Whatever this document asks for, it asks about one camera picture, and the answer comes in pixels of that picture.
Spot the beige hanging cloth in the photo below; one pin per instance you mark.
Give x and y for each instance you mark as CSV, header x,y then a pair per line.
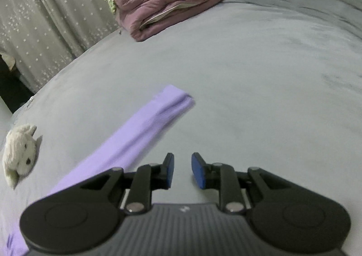
x,y
7,61

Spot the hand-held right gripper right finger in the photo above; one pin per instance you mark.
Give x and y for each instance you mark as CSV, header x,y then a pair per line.
x,y
198,172

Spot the grey star-print curtain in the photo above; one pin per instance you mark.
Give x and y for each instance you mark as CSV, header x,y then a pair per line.
x,y
42,18

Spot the black hanging garment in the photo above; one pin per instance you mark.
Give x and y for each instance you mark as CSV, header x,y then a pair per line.
x,y
14,89

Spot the white plush dog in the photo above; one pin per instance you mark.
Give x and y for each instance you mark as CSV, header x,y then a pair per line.
x,y
19,154

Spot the purple garment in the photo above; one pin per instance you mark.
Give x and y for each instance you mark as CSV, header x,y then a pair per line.
x,y
127,137

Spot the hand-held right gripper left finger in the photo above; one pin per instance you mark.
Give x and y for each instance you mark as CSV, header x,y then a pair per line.
x,y
169,170

